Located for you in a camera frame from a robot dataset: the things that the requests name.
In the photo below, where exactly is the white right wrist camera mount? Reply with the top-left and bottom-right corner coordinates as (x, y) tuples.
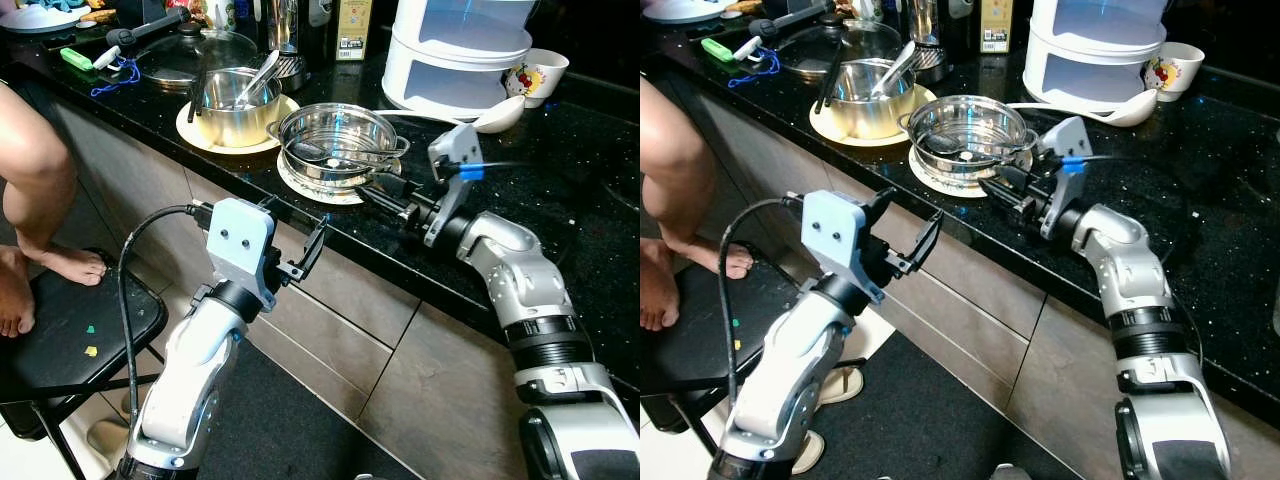
(1035, 117), (1094, 241)
(424, 125), (486, 249)

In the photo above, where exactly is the white plastic ladle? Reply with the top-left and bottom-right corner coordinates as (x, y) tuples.
(380, 95), (527, 137)
(1005, 90), (1162, 129)

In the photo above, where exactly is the round cream plate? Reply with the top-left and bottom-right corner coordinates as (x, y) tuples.
(176, 92), (301, 157)
(810, 85), (939, 150)

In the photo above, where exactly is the black floor mat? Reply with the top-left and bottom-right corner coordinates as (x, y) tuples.
(190, 340), (421, 480)
(800, 330), (1086, 480)

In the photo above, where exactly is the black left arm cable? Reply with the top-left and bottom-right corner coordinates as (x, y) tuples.
(717, 197), (806, 406)
(117, 203), (216, 426)

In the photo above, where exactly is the grey kitchen cabinet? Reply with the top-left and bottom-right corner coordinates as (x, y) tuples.
(0, 80), (640, 480)
(640, 70), (1280, 480)

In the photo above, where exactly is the steel pot black handle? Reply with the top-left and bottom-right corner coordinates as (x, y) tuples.
(187, 66), (284, 150)
(820, 58), (922, 142)

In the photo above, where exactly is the beige slipper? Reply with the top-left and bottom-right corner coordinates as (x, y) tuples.
(788, 430), (827, 477)
(85, 392), (136, 453)
(815, 365), (867, 406)

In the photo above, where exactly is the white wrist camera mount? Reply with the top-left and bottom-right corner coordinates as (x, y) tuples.
(800, 190), (891, 306)
(1035, 117), (1094, 241)
(205, 198), (281, 311)
(424, 125), (486, 249)

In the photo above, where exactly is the steel ladle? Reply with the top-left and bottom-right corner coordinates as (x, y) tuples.
(870, 40), (920, 100)
(232, 50), (282, 110)

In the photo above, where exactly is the black handled utensil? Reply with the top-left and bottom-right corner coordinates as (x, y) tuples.
(105, 8), (192, 50)
(748, 0), (832, 40)

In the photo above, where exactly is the bare person leg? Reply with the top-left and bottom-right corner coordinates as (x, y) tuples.
(0, 85), (108, 288)
(0, 245), (37, 338)
(640, 75), (754, 282)
(640, 238), (682, 333)

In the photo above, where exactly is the small white device blue cord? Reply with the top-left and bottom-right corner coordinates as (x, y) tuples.
(90, 44), (142, 99)
(728, 35), (784, 90)

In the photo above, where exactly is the glass pot lid black knob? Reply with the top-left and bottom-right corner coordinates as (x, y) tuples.
(775, 18), (907, 82)
(135, 28), (259, 92)

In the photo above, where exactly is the yellow carton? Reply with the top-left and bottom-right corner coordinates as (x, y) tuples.
(980, 0), (1017, 55)
(335, 0), (374, 62)

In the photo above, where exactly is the white dish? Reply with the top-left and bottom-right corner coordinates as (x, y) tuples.
(640, 0), (727, 24)
(0, 3), (86, 32)

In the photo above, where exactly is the white cartoon print mug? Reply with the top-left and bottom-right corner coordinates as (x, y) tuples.
(505, 48), (570, 109)
(1143, 42), (1207, 104)

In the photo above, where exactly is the stainless steel container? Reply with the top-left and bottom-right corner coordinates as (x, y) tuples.
(255, 0), (307, 92)
(905, 0), (952, 87)

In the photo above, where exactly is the wide steel basin pot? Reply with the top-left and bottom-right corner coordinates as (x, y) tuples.
(267, 102), (412, 192)
(899, 95), (1042, 187)

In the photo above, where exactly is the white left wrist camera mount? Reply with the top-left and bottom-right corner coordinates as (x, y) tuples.
(205, 198), (281, 311)
(800, 190), (891, 306)

